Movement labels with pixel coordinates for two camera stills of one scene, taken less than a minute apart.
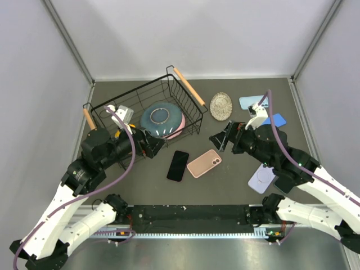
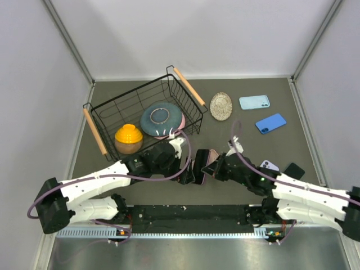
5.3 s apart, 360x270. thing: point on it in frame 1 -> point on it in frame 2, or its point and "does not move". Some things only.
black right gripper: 234,132 -> 217,165
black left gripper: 152,145 -> 184,174
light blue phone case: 246,102 does not move
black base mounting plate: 187,218 does not move
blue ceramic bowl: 161,119 does not move
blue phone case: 278,119 does not move
